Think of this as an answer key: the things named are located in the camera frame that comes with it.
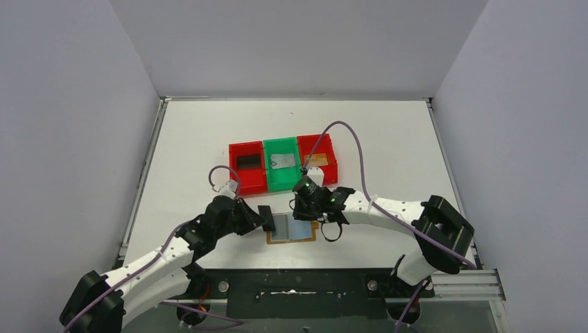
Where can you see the red bin with black card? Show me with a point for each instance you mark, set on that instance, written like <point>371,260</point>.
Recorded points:
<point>252,181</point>

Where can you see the green plastic bin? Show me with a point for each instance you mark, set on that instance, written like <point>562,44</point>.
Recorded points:
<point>282,179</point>

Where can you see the red bin with gold card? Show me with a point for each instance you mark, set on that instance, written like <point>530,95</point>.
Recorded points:
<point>306,143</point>

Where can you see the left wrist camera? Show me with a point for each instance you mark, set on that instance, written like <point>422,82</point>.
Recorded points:
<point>229,189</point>

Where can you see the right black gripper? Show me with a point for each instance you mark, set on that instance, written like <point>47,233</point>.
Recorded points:
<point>301,214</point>

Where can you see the silver card in bin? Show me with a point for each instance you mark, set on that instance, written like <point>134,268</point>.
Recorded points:
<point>282,161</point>

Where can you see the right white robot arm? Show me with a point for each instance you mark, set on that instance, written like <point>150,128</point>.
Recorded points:
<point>442,234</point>

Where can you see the black card in bin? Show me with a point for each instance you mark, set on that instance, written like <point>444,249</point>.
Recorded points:
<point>244,162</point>

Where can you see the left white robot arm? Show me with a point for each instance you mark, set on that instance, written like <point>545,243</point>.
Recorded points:
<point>107,302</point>

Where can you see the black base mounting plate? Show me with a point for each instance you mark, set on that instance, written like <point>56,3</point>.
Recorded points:
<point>302,293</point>

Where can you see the aluminium frame rail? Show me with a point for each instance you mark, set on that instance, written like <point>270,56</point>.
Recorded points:
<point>467,286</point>

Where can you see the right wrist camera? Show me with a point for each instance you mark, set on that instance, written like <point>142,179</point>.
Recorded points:
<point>316,174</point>

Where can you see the gold card in bin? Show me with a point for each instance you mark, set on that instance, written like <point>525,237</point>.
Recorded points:
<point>316,160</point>

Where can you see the yellow leather card holder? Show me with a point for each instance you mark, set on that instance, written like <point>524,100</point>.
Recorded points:
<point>287,230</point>

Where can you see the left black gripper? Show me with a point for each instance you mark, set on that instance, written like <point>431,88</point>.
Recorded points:
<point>265,217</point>

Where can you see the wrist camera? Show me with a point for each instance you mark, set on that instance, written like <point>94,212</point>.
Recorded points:
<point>229,189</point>
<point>316,174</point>

